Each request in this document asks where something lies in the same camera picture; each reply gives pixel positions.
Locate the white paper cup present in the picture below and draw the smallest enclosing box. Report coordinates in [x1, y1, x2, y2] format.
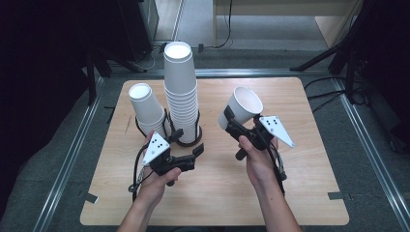
[218, 86, 264, 131]

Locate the beige desk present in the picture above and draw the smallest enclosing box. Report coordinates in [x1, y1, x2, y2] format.
[214, 0, 366, 49]

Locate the left hand-held gripper cable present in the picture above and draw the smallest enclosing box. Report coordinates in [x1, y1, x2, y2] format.
[128, 144, 153, 202]

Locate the dark curtain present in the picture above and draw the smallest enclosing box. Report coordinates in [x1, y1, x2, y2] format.
[0, 0, 95, 214]

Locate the short stack of white cups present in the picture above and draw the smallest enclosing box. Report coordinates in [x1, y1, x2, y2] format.
[128, 82, 173, 138]

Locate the dark computer tower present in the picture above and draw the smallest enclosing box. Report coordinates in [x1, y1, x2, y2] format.
[117, 0, 160, 63]

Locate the black floor tape mark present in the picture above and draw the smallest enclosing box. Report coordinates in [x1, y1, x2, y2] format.
[103, 105, 116, 125]

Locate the black floor cable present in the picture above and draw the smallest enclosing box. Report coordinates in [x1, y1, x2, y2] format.
[303, 75, 348, 92]
[307, 90, 346, 101]

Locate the black double cup holder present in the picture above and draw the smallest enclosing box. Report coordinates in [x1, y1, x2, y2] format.
[134, 107, 203, 149]

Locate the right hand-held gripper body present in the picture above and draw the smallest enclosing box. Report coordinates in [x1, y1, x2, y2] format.
[224, 115, 295, 151]

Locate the black metal stand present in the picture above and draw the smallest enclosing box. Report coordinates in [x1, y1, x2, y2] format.
[84, 47, 113, 107]

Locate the black tripod stand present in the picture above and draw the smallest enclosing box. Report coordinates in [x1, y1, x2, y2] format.
[289, 0, 368, 105]

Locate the black hanging cable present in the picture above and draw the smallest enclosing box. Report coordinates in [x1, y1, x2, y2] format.
[214, 0, 234, 50]

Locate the hand-held gripper cable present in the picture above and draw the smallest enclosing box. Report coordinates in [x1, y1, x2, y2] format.
[128, 144, 153, 202]
[269, 141, 288, 196]

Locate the aluminium frame rail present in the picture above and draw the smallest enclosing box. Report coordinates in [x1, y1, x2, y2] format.
[109, 68, 337, 78]
[32, 76, 105, 232]
[332, 76, 410, 232]

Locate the tall stack of white cups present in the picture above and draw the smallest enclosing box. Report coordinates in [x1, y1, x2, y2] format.
[162, 41, 200, 144]

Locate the person's right hand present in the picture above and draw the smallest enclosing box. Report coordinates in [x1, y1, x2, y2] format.
[237, 134, 279, 191]

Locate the right hand-held gripper cable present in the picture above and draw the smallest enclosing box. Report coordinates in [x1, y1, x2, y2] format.
[269, 141, 288, 196]

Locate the person's left hand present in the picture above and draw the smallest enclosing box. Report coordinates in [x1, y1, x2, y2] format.
[137, 130, 183, 207]

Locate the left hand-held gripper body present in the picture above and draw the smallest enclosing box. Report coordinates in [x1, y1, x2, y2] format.
[141, 130, 196, 178]

